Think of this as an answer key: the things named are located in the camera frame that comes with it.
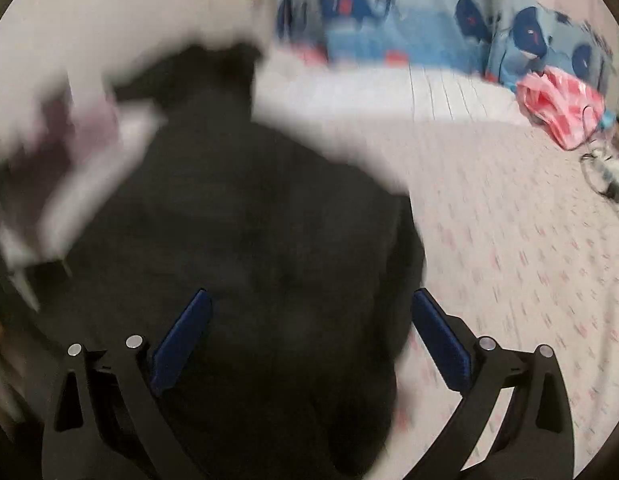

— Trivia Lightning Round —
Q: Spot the black puffer jacket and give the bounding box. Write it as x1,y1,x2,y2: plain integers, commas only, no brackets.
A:
15,106,425,479

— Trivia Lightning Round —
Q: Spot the black garment pile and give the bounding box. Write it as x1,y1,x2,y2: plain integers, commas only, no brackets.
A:
113,41,262,113

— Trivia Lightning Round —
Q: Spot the white striped quilt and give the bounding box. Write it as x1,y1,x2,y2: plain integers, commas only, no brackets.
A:
254,50,526,126

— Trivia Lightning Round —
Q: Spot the whale print curtain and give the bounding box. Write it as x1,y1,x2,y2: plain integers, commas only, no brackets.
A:
277,0,619,93

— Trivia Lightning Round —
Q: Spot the pink checkered plastic bag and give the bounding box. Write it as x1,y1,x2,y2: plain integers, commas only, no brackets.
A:
515,66,605,151

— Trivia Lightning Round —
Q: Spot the white power strip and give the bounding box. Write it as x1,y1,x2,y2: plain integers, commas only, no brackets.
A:
579,148,619,204

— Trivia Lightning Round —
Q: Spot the black cable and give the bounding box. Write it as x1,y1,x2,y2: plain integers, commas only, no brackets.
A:
578,102,619,224

